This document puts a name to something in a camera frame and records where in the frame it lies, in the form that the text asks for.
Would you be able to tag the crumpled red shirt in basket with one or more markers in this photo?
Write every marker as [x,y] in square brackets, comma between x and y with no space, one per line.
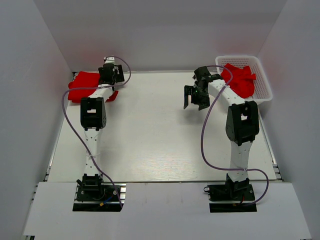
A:
[242,80]

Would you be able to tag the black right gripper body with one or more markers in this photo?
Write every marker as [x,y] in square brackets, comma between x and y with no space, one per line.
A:
[200,97]

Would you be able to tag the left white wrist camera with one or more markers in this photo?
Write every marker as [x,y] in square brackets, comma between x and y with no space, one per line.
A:
[109,60]

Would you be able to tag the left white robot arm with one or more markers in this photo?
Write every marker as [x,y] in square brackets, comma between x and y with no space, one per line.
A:
[93,119]

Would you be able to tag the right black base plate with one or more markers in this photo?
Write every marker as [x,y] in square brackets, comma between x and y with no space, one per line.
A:
[220,200]

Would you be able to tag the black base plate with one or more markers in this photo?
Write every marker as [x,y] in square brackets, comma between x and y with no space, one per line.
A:
[103,200]
[220,200]

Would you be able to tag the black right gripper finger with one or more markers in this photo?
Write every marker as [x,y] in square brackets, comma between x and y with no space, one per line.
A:
[186,101]
[191,91]

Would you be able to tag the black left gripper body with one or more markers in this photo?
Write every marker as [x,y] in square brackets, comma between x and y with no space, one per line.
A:
[118,77]

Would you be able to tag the white plastic mesh basket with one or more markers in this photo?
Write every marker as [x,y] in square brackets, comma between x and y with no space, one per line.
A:
[262,90]

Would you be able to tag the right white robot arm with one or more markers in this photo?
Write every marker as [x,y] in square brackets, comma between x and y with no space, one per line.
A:
[242,126]

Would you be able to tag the red t shirt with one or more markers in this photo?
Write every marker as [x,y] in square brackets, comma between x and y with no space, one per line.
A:
[113,96]
[83,80]

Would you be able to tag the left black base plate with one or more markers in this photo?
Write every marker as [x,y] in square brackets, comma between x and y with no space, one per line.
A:
[103,200]

